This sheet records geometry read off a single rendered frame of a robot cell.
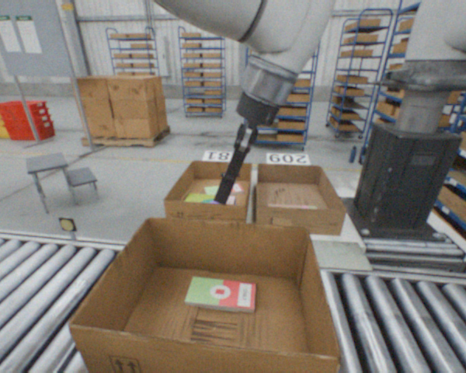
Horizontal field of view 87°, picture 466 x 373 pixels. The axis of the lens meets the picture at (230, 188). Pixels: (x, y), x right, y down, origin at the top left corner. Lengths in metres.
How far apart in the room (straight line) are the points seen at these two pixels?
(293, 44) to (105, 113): 4.30
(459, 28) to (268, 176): 0.75
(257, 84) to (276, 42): 0.06
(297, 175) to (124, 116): 3.61
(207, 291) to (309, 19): 0.57
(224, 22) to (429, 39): 0.61
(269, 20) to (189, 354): 0.48
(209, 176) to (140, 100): 3.20
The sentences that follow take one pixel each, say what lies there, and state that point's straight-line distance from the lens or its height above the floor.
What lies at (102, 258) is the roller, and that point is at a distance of 0.85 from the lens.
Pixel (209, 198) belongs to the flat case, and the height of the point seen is 0.80.
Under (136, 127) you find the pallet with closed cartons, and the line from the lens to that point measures 4.41.
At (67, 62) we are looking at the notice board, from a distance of 4.27.
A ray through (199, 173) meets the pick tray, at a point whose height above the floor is 0.78.
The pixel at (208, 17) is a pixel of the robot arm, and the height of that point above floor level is 1.31.
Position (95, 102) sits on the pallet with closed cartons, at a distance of 4.66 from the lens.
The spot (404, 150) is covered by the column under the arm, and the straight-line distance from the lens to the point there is 0.88.
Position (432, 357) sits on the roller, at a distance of 0.73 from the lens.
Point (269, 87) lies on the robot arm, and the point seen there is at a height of 1.23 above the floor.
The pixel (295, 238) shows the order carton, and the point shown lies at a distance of 0.62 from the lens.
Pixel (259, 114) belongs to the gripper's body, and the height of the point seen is 1.18.
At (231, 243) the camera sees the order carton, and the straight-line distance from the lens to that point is 0.64.
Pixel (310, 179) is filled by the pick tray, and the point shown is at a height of 0.78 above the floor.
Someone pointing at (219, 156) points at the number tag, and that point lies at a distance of 1.20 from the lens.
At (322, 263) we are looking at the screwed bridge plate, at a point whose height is 0.75.
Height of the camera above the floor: 1.26
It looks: 27 degrees down
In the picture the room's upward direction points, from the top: straight up
